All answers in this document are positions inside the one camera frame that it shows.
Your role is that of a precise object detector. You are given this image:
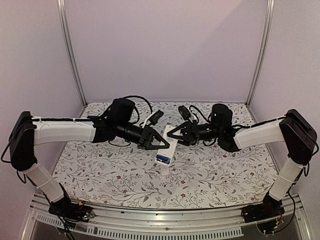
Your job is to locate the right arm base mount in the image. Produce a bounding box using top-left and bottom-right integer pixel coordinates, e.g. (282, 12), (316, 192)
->
(241, 201), (285, 235)

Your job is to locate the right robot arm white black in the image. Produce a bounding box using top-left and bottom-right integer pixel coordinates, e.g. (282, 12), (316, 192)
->
(167, 103), (319, 218)

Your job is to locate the front aluminium rail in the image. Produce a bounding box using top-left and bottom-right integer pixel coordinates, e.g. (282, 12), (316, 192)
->
(29, 193), (303, 230)

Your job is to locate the left aluminium frame post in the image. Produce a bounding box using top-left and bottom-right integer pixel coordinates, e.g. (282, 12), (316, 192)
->
(56, 0), (88, 106)

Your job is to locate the white battery cover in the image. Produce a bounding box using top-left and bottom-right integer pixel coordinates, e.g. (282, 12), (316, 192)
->
(160, 165), (170, 176)

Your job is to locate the floral table mat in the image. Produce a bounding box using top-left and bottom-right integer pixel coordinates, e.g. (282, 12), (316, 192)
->
(48, 101), (285, 210)

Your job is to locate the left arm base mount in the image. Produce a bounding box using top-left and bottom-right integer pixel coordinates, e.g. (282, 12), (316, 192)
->
(48, 201), (96, 223)

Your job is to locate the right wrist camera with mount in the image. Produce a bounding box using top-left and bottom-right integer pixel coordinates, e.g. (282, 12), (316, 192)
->
(178, 105), (199, 123)

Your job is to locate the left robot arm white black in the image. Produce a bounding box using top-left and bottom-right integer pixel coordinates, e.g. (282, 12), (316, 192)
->
(5, 97), (170, 217)

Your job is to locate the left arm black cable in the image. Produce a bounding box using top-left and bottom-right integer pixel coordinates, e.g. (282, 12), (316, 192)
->
(123, 94), (154, 125)

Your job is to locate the white remote control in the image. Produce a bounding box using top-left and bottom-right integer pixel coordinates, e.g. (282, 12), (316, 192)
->
(155, 124), (178, 167)

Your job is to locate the blue battery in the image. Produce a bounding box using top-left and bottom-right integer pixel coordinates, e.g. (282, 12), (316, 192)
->
(156, 155), (171, 163)

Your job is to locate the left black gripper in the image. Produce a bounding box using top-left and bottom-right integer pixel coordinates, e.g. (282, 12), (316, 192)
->
(116, 120), (170, 151)

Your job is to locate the right aluminium frame post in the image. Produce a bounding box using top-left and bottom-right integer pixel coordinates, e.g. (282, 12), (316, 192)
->
(245, 0), (275, 107)

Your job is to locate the aluminium frame post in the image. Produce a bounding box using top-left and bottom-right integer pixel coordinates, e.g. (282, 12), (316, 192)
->
(245, 0), (275, 107)
(56, 0), (88, 106)

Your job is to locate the perforated white cable duct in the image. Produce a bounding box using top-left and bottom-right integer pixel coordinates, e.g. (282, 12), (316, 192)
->
(36, 212), (245, 238)

